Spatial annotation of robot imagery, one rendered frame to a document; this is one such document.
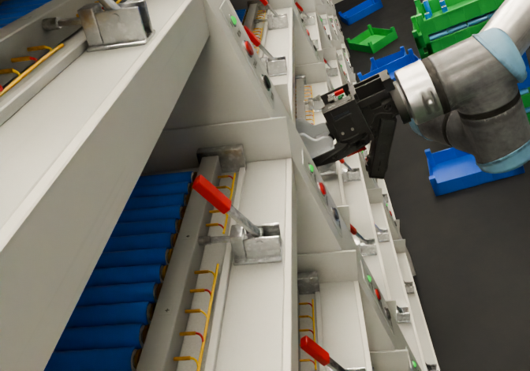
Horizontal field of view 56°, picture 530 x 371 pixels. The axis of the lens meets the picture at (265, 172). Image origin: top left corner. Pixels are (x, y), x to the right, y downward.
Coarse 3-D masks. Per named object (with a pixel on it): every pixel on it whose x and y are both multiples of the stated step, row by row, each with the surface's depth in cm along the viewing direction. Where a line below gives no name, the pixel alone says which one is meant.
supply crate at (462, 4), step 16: (416, 0) 188; (432, 0) 189; (448, 0) 188; (464, 0) 186; (480, 0) 167; (496, 0) 166; (416, 16) 174; (432, 16) 189; (448, 16) 172; (464, 16) 171; (432, 32) 176
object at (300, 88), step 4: (296, 80) 122; (300, 80) 121; (296, 84) 119; (300, 84) 118; (296, 88) 117; (300, 88) 116; (300, 92) 114; (308, 92) 117; (300, 96) 112; (304, 96) 115; (308, 96) 115; (300, 100) 110; (304, 100) 113; (300, 104) 109; (304, 104) 110; (300, 108) 107; (304, 108) 107; (300, 112) 105; (304, 112) 105; (312, 112) 108; (300, 116) 103; (304, 116) 103; (312, 120) 104; (312, 124) 103
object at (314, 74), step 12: (300, 72) 123; (312, 72) 123; (324, 72) 123; (312, 84) 124; (324, 84) 123; (312, 96) 117; (324, 120) 106; (336, 168) 89; (324, 180) 86; (336, 180) 85; (336, 192) 82; (336, 204) 79; (348, 204) 70; (348, 216) 71; (348, 228) 72
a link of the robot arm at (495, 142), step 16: (496, 112) 73; (512, 112) 73; (448, 128) 83; (464, 128) 79; (480, 128) 75; (496, 128) 74; (512, 128) 74; (528, 128) 76; (464, 144) 81; (480, 144) 77; (496, 144) 76; (512, 144) 75; (528, 144) 76; (480, 160) 80; (496, 160) 77; (512, 160) 76; (528, 160) 78
